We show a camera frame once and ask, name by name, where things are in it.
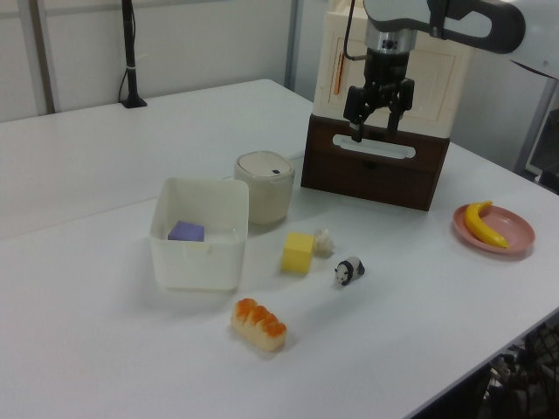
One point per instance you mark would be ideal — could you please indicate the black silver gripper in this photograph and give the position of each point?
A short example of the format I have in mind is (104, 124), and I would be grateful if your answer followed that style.
(386, 61)

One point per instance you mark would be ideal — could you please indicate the toy bread loaf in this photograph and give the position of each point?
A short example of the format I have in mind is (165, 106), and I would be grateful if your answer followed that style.
(260, 327)

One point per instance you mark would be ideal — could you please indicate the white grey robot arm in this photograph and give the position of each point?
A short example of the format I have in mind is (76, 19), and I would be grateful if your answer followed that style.
(480, 17)

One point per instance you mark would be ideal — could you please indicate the white plastic basket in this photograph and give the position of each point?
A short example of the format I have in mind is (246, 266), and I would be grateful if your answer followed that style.
(196, 266)

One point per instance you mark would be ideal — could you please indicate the cream plastic storage box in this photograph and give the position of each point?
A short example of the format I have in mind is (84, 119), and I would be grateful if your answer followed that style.
(436, 87)

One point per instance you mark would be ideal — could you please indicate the dark brown wooden drawer cabinet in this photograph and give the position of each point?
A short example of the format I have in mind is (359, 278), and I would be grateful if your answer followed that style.
(371, 179)

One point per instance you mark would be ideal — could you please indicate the small cream lidded trash can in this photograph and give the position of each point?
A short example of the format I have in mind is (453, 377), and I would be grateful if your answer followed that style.
(264, 192)

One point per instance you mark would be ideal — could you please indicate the crumpled clear plastic wrap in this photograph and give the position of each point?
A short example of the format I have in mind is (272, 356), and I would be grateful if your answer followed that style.
(324, 242)

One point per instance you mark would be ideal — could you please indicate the yellow toy banana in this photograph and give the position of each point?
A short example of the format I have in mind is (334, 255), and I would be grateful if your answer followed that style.
(478, 227)

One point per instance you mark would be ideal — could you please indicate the panda toy figure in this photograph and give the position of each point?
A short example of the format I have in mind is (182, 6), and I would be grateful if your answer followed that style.
(349, 270)

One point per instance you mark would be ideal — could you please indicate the yellow block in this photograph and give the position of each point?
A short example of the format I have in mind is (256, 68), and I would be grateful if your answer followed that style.
(298, 255)

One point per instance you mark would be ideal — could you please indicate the pink plate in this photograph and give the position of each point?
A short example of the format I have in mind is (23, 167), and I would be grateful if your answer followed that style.
(517, 235)

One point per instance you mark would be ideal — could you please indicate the purple block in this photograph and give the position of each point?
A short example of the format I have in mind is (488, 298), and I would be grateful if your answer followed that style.
(185, 231)

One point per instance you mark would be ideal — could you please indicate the black pole stand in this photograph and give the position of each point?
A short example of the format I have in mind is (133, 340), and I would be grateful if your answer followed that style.
(130, 65)

